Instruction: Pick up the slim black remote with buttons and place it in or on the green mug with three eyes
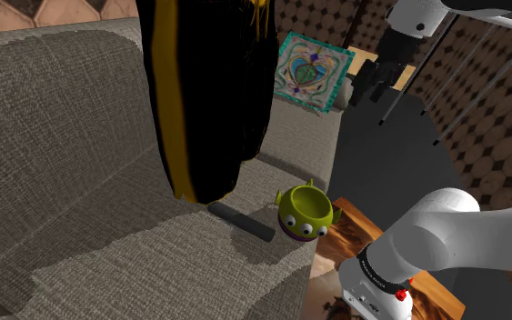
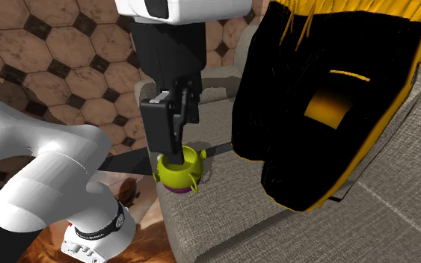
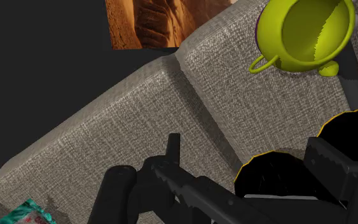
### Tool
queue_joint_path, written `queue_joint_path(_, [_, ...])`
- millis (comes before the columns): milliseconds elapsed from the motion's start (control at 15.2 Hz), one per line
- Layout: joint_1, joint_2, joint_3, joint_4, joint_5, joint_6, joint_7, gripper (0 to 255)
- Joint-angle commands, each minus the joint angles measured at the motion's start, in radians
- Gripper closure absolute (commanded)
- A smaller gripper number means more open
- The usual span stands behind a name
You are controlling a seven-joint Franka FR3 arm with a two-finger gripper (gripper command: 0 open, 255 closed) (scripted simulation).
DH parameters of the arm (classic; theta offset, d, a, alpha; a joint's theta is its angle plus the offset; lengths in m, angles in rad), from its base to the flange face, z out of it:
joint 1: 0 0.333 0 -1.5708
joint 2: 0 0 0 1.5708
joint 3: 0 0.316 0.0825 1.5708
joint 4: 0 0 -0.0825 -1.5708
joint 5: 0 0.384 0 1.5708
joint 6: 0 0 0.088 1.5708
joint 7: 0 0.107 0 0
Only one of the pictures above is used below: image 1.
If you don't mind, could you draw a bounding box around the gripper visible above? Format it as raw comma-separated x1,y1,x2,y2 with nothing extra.
348,27,415,108

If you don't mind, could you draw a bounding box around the grey fabric sofa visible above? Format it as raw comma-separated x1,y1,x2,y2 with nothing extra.
0,17,346,320

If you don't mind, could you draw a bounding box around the teal patterned cushion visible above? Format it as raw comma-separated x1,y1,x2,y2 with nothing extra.
273,30,356,115

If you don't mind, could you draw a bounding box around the large black yellow object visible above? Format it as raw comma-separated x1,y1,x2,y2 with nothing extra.
135,0,280,206

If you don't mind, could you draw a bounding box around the black remote control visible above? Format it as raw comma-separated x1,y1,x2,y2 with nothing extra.
206,201,277,244

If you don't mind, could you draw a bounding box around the green three-eyed alien cup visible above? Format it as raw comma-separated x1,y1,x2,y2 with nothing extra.
274,178,344,243

